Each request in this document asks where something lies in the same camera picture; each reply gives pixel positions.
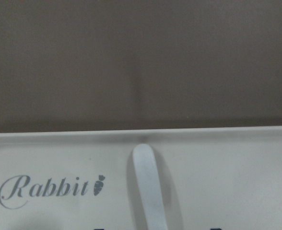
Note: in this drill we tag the cream rabbit tray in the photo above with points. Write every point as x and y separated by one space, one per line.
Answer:
211 179

